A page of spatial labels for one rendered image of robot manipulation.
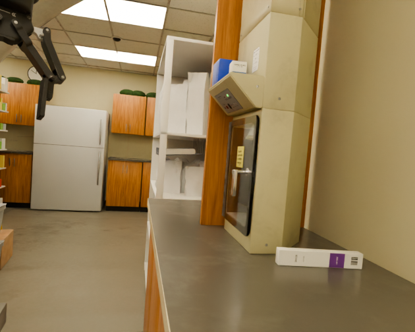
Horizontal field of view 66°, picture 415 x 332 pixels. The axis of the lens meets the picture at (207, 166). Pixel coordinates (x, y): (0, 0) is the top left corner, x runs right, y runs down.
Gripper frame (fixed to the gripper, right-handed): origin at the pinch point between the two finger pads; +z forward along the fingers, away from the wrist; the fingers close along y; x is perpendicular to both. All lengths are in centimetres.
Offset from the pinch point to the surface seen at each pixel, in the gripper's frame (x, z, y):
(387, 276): 19, 34, -98
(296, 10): 7, -48, -75
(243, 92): -5, -21, -63
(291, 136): 0, -9, -80
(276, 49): 2, -35, -71
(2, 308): -13.0, 35.1, -6.3
